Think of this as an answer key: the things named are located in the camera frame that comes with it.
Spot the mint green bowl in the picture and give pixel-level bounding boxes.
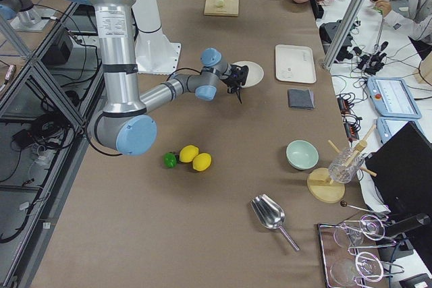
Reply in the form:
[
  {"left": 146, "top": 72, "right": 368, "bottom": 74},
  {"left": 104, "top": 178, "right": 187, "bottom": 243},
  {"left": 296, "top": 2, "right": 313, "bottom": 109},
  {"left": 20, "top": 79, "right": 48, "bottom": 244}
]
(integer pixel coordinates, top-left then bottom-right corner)
[{"left": 286, "top": 140, "right": 319, "bottom": 171}]

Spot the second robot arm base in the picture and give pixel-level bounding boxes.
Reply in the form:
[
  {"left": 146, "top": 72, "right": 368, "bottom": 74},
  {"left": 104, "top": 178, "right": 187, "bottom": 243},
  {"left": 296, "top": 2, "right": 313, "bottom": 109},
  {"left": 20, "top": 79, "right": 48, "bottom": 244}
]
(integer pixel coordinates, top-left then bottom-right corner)
[{"left": 1, "top": 0, "right": 47, "bottom": 32}]

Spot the aluminium frame post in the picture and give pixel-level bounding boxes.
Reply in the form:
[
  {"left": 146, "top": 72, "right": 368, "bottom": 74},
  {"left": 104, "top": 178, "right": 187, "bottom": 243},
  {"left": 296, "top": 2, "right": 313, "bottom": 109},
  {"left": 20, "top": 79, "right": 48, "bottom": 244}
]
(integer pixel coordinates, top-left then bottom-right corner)
[{"left": 322, "top": 0, "right": 364, "bottom": 71}]

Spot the silver metal scoop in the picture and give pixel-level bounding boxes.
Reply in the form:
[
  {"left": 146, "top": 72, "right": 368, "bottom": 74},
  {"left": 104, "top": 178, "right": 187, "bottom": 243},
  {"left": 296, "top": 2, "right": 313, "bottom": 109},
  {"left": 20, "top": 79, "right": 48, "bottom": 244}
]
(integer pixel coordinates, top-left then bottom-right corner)
[{"left": 250, "top": 194, "right": 300, "bottom": 252}]

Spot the yellow lemon near scoop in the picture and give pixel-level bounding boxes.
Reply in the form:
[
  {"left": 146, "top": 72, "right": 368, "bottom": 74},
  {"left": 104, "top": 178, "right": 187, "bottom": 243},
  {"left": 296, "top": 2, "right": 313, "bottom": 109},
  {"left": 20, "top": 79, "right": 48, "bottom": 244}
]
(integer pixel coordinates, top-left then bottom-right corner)
[{"left": 192, "top": 152, "right": 212, "bottom": 172}]

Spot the yellow lemon beside lime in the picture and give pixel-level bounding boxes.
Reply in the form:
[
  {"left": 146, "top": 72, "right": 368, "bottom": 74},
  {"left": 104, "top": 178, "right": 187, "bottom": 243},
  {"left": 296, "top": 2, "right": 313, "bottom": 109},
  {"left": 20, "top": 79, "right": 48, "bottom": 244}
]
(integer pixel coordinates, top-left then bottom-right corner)
[{"left": 179, "top": 144, "right": 199, "bottom": 163}]

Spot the wooden glass drying stand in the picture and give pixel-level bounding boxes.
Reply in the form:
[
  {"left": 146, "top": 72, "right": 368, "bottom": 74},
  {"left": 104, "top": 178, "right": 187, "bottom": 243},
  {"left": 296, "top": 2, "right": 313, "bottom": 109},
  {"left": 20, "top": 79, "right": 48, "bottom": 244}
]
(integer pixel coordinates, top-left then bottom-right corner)
[{"left": 307, "top": 124, "right": 377, "bottom": 203}]

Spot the folded grey cloth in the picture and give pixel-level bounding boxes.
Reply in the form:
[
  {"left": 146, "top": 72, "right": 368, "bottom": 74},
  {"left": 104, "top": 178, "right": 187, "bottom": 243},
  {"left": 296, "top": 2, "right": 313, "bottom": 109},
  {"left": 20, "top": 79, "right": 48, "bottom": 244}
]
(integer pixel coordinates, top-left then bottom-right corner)
[{"left": 288, "top": 88, "right": 315, "bottom": 110}]

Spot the blue teach pendant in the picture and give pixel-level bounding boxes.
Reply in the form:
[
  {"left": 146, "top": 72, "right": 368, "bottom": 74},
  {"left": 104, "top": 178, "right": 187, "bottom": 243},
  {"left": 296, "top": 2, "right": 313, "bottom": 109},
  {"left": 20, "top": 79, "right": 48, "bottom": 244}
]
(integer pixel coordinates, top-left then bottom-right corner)
[
  {"left": 367, "top": 77, "right": 422, "bottom": 119},
  {"left": 376, "top": 117, "right": 422, "bottom": 144}
]

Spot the round cream plate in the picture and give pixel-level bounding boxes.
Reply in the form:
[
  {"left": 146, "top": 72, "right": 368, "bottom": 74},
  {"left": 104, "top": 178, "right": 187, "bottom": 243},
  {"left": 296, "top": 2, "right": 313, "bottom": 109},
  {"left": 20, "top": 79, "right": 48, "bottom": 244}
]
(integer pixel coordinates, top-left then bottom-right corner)
[{"left": 234, "top": 61, "right": 264, "bottom": 88}]

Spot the cream rabbit tray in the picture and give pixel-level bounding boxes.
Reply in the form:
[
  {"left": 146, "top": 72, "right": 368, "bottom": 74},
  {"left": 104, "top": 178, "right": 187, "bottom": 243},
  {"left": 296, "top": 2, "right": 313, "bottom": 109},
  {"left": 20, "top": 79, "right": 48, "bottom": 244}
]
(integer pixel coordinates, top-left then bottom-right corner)
[{"left": 275, "top": 45, "right": 317, "bottom": 84}]

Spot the wooden cutting board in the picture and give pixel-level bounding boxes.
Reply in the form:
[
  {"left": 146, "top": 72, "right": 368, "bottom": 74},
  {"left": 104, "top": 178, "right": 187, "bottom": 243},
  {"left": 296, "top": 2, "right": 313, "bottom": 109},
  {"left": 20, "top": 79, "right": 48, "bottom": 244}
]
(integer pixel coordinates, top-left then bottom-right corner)
[{"left": 203, "top": 0, "right": 239, "bottom": 17}]

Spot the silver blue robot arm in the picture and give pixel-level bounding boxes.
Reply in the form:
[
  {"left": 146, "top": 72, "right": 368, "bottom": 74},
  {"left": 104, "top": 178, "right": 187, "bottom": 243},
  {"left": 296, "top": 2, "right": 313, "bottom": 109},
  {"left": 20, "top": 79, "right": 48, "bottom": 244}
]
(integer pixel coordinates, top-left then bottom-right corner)
[{"left": 70, "top": 0, "right": 248, "bottom": 155}]

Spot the green lime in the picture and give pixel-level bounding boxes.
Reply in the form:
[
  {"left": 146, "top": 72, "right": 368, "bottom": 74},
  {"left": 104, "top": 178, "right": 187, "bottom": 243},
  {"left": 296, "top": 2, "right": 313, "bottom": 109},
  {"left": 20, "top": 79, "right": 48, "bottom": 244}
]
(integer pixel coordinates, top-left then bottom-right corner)
[{"left": 163, "top": 152, "right": 178, "bottom": 169}]

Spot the clear textured glass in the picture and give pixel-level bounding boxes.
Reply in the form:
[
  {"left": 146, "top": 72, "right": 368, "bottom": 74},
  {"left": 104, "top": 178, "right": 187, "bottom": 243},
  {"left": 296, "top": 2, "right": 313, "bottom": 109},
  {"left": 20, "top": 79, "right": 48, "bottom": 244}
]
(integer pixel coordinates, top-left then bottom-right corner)
[{"left": 329, "top": 148, "right": 364, "bottom": 184}]

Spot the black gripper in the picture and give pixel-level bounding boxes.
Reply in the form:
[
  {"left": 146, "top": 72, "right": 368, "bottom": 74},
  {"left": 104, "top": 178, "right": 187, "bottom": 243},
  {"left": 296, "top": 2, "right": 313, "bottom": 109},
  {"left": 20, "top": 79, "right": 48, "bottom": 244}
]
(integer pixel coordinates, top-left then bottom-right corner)
[{"left": 226, "top": 65, "right": 248, "bottom": 104}]

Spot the seated person in white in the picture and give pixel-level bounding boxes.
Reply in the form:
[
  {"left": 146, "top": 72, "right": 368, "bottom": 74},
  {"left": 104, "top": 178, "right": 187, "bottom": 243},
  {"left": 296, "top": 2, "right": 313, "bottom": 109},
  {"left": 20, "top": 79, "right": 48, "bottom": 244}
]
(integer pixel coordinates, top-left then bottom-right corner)
[{"left": 371, "top": 0, "right": 431, "bottom": 45}]

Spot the black tray with glasses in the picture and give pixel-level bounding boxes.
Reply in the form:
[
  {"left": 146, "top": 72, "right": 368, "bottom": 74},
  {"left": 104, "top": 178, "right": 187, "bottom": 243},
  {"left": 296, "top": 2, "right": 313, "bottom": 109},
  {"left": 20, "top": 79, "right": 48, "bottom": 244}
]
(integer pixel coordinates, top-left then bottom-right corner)
[{"left": 317, "top": 214, "right": 404, "bottom": 287}]

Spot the black monitor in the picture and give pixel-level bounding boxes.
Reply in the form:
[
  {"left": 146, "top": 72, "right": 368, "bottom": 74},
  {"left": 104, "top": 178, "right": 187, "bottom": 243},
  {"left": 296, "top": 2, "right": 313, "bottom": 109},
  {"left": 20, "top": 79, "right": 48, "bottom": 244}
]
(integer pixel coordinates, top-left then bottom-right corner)
[{"left": 365, "top": 121, "right": 431, "bottom": 216}]

